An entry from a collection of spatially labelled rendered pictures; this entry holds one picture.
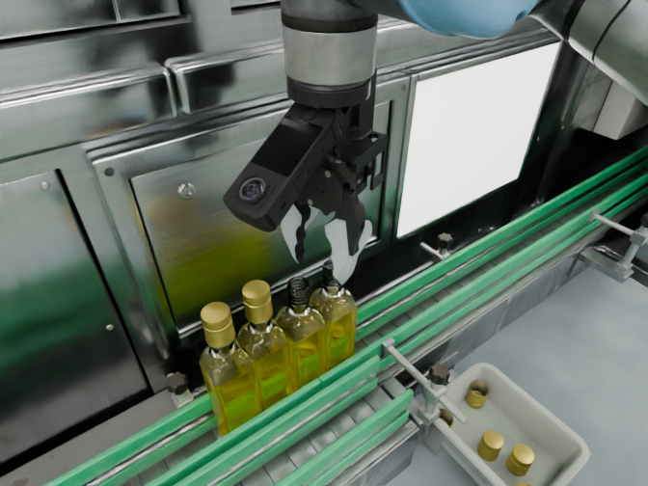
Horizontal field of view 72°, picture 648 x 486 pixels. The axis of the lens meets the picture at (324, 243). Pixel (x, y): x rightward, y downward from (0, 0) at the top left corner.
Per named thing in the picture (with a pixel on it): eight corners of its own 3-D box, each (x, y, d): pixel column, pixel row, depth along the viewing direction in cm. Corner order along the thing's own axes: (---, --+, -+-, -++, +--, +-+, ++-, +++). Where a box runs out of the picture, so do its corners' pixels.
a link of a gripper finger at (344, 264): (386, 264, 50) (376, 191, 45) (359, 296, 46) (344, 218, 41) (363, 259, 52) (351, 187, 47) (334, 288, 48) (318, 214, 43)
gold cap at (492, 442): (501, 453, 78) (508, 441, 75) (489, 466, 76) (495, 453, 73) (485, 438, 80) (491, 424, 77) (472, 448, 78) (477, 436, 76)
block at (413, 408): (391, 395, 82) (395, 372, 77) (430, 435, 76) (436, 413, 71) (377, 406, 80) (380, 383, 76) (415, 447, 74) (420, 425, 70)
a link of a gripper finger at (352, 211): (371, 252, 44) (359, 169, 39) (364, 260, 43) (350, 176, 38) (333, 243, 46) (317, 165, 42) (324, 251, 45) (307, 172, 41)
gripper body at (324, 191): (385, 188, 46) (397, 69, 39) (339, 228, 41) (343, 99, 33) (325, 167, 50) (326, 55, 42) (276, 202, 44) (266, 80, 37)
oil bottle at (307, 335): (308, 375, 77) (304, 287, 64) (327, 399, 74) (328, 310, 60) (280, 392, 75) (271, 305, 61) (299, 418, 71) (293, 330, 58)
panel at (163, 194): (510, 176, 111) (554, 30, 90) (521, 181, 109) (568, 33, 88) (157, 348, 70) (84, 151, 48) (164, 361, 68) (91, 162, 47)
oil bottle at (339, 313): (334, 359, 80) (336, 271, 67) (354, 381, 77) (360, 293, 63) (309, 375, 77) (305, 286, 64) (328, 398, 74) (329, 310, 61)
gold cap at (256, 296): (264, 299, 59) (261, 275, 56) (278, 315, 57) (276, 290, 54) (240, 310, 57) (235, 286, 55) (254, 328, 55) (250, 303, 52)
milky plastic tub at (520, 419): (473, 383, 91) (483, 356, 85) (578, 474, 77) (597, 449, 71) (413, 430, 83) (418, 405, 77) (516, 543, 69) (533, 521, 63)
